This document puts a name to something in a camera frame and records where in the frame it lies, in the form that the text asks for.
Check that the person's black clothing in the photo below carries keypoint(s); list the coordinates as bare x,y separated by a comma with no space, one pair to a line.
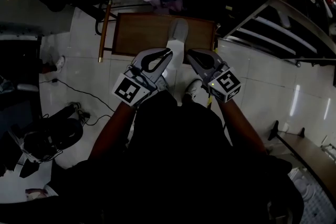
173,165

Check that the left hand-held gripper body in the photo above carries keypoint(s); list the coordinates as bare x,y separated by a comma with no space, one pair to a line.
126,89

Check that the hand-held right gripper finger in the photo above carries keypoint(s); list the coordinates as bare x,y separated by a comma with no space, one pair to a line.
214,56
198,69

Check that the brown table with black legs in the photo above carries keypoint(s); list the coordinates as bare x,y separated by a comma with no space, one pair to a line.
309,154

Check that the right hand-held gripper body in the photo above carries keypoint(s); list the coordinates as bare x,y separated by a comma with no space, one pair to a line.
225,84

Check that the person's left forearm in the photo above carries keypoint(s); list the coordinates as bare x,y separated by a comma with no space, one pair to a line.
113,128

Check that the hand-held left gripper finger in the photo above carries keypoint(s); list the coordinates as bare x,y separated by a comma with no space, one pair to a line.
147,52
160,72

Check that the metal shelf rack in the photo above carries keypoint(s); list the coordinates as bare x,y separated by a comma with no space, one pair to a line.
278,8

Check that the low wooden table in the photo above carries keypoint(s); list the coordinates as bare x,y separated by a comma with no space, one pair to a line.
141,34

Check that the white long spoon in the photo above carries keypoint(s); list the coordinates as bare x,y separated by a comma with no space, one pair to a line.
328,9

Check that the patterned white mat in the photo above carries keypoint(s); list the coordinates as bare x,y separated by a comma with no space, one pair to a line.
317,204

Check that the black table pedestal base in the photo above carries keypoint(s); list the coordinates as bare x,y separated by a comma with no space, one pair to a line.
334,76

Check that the white metal rack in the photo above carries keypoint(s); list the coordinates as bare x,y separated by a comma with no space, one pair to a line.
329,150

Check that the person's right forearm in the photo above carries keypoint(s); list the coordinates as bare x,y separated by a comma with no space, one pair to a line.
241,126

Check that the stack of white plates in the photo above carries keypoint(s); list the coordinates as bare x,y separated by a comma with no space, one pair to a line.
302,186

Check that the grey padded armrest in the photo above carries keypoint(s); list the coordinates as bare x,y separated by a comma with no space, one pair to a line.
27,87

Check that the grey quilted white slipper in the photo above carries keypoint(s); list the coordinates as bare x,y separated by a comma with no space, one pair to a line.
284,21
178,31

